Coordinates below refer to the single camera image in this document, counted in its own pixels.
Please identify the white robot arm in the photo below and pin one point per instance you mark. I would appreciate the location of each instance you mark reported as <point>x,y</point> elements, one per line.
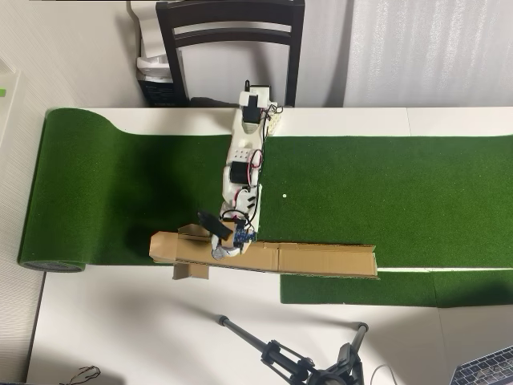
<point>242,138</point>

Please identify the brown cardboard ramp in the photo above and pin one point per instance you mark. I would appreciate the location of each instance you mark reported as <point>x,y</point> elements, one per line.
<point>312,260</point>

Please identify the dark brown wooden chair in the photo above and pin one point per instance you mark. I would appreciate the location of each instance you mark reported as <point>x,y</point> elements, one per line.
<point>228,12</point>

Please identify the long green turf mat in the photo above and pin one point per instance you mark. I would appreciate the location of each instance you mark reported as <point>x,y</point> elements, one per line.
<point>360,180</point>

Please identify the white corrugated packaging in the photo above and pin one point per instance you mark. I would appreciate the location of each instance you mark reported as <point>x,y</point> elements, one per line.
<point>150,32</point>

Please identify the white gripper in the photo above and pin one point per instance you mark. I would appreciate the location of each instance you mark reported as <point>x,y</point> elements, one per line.
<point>225,251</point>

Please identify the short green turf mat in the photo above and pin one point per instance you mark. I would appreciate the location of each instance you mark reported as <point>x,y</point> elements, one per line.
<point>360,290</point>

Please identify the white curtain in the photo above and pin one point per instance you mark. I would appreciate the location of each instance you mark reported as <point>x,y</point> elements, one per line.
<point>433,52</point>

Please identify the dark printed box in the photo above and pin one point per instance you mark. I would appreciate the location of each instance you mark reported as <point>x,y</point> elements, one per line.
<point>158,92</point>

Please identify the black camera tripod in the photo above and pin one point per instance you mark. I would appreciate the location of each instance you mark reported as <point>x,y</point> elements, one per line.
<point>280,357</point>

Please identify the round gray felt mark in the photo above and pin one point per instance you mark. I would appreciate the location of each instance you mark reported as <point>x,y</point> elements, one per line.
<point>218,256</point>

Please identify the translucent white container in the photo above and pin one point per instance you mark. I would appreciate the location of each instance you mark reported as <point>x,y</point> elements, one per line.
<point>10,104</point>

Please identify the blue wrist camera board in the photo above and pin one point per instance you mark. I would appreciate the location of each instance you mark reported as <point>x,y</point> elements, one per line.
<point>243,236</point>

